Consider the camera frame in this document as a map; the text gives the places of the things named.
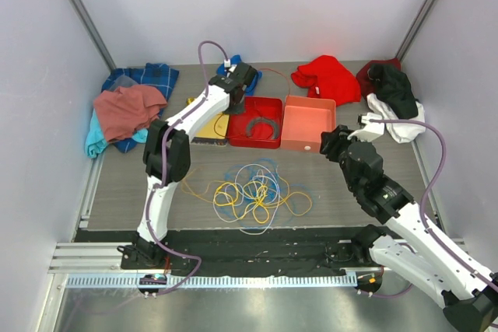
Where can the light blue cloth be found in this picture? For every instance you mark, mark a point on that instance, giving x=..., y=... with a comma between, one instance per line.
x=95, y=139

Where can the white slotted cable duct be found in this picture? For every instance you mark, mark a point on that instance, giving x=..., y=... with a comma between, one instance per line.
x=155, y=280

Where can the dark red cloth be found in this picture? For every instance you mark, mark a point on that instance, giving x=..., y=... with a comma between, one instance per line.
x=365, y=84

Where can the blue plaid cloth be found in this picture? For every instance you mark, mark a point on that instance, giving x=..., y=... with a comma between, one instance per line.
x=158, y=75

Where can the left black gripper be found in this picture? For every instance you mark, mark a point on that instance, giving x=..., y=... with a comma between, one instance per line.
x=236, y=110

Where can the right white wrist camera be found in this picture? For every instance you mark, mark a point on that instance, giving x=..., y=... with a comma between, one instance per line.
x=371, y=128

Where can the right corner aluminium post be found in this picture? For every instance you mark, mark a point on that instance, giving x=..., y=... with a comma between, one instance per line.
x=417, y=24

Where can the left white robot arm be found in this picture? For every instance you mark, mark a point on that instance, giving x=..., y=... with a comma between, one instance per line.
x=167, y=157

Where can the gold metal tin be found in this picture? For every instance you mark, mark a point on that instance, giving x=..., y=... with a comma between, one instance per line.
x=208, y=125

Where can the corner aluminium post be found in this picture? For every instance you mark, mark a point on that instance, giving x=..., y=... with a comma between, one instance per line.
x=417, y=24
x=90, y=27

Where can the black cloth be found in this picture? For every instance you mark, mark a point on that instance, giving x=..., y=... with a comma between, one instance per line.
x=392, y=86

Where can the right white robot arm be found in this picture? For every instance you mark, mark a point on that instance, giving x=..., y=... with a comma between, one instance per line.
x=463, y=288

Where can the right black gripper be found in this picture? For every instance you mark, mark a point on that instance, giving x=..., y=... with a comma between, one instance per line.
x=332, y=141

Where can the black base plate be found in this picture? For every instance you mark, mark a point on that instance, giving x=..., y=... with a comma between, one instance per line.
x=302, y=252

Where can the salmon pink square box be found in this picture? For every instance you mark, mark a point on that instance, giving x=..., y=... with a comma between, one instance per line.
x=304, y=119

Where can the salmon pink cloth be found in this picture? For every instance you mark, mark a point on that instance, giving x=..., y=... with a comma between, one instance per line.
x=126, y=110

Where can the left corner aluminium post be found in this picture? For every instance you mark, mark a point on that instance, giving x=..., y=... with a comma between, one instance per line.
x=90, y=27

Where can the red square box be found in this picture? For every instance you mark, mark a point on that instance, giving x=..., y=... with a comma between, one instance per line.
x=259, y=126

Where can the white cloth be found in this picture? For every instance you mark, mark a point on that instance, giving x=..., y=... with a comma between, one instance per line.
x=400, y=132

